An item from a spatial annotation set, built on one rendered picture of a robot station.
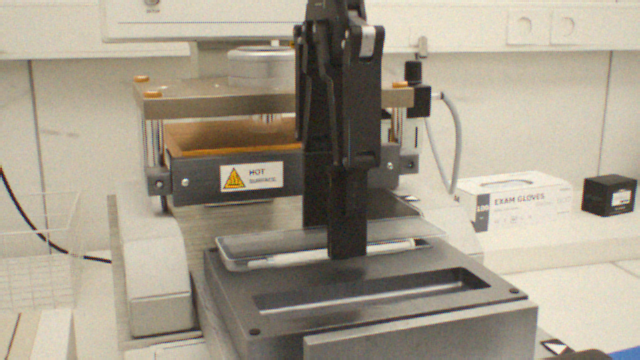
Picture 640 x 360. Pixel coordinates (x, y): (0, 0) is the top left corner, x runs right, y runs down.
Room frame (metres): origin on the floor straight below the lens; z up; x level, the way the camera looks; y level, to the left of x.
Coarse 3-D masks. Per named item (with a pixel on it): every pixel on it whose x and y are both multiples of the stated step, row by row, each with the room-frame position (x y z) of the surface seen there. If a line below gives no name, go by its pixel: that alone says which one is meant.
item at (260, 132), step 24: (216, 120) 0.77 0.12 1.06; (240, 120) 0.77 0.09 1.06; (264, 120) 0.69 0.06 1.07; (288, 120) 0.77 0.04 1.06; (168, 144) 0.71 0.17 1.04; (192, 144) 0.62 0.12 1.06; (216, 144) 0.62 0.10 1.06; (240, 144) 0.62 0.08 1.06; (264, 144) 0.62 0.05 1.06; (288, 144) 0.63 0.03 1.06
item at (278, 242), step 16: (368, 224) 0.53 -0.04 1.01; (384, 224) 0.53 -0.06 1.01; (400, 224) 0.53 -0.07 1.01; (416, 224) 0.53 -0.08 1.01; (432, 224) 0.53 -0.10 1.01; (224, 240) 0.49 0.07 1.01; (240, 240) 0.49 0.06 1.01; (256, 240) 0.49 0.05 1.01; (272, 240) 0.49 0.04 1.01; (288, 240) 0.49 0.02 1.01; (304, 240) 0.49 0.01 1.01; (320, 240) 0.49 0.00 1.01; (368, 240) 0.49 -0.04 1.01; (384, 240) 0.48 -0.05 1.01; (240, 256) 0.45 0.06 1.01; (256, 256) 0.45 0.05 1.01
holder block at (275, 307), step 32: (384, 256) 0.49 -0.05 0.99; (416, 256) 0.49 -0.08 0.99; (448, 256) 0.49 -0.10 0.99; (224, 288) 0.42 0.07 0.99; (256, 288) 0.42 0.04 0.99; (288, 288) 0.42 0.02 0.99; (320, 288) 0.43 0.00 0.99; (352, 288) 0.44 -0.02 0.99; (384, 288) 0.44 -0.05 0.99; (416, 288) 0.45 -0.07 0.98; (448, 288) 0.46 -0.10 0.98; (480, 288) 0.44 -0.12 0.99; (512, 288) 0.42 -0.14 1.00; (224, 320) 0.42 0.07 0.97; (256, 320) 0.37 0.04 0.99; (288, 320) 0.37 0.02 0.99; (320, 320) 0.37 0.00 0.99; (352, 320) 0.37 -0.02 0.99; (384, 320) 0.38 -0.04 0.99; (256, 352) 0.35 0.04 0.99; (288, 352) 0.36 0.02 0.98
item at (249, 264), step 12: (408, 216) 0.55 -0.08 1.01; (420, 216) 0.55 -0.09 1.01; (300, 228) 0.52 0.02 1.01; (216, 240) 0.49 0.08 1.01; (396, 240) 0.48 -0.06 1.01; (408, 240) 0.49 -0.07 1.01; (420, 240) 0.49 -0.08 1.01; (432, 240) 0.49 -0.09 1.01; (444, 240) 0.50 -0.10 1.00; (300, 252) 0.46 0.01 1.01; (312, 252) 0.46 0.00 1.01; (324, 252) 0.46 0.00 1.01; (372, 252) 0.48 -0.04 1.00; (384, 252) 0.49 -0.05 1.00; (396, 252) 0.49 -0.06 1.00; (228, 264) 0.44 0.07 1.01; (240, 264) 0.44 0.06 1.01; (252, 264) 0.45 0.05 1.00; (264, 264) 0.45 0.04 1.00; (276, 264) 0.45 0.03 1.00; (288, 264) 0.46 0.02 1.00; (300, 264) 0.47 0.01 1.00
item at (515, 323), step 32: (192, 288) 0.50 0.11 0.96; (416, 320) 0.34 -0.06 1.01; (448, 320) 0.34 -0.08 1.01; (480, 320) 0.35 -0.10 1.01; (512, 320) 0.36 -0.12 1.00; (224, 352) 0.38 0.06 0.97; (320, 352) 0.32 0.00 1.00; (352, 352) 0.32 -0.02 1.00; (384, 352) 0.33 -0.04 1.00; (416, 352) 0.34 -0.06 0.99; (448, 352) 0.34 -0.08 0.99; (480, 352) 0.35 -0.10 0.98; (512, 352) 0.36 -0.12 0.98; (544, 352) 0.38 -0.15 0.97
